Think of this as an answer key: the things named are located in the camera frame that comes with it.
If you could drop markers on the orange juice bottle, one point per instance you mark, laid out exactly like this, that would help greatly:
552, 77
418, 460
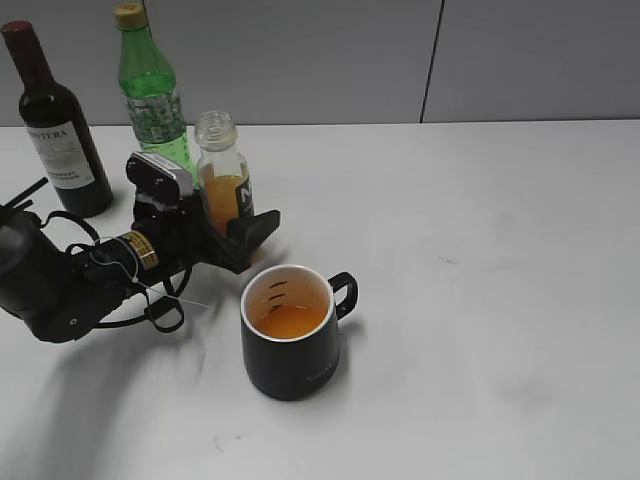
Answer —
223, 172

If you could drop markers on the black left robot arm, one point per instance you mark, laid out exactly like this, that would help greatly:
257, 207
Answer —
115, 282

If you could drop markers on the white zip tie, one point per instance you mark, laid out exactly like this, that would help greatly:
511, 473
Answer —
132, 277

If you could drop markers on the green plastic soda bottle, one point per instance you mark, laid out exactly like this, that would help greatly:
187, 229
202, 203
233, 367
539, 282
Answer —
149, 87

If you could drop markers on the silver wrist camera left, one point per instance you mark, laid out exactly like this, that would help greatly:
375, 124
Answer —
158, 179

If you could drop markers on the black ceramic mug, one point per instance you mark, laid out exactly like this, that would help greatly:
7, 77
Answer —
289, 328

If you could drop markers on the red wine bottle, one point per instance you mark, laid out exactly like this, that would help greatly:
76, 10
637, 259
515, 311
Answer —
57, 127

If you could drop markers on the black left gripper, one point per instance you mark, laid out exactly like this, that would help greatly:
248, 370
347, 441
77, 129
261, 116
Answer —
175, 236

